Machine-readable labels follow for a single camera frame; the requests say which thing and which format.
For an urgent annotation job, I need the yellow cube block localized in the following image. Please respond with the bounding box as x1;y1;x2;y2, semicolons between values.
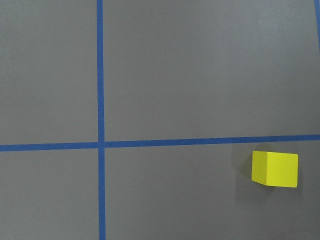
251;151;299;188

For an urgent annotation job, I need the brown paper table cover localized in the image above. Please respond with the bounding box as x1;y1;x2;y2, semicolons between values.
0;0;320;240

